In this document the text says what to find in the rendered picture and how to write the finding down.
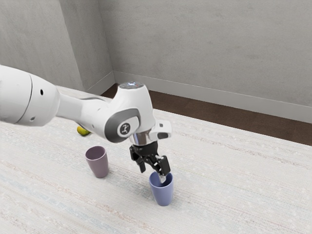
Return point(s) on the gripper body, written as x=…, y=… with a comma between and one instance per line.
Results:
x=145, y=151

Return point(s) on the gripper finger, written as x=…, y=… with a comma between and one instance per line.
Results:
x=162, y=167
x=141, y=167

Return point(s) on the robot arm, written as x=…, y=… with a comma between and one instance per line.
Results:
x=80, y=107

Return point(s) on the blue cup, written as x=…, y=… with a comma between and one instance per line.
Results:
x=162, y=192

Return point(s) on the mauve cup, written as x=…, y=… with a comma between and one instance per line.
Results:
x=97, y=162

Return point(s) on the yellow-green fruit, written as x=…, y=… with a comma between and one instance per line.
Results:
x=83, y=131

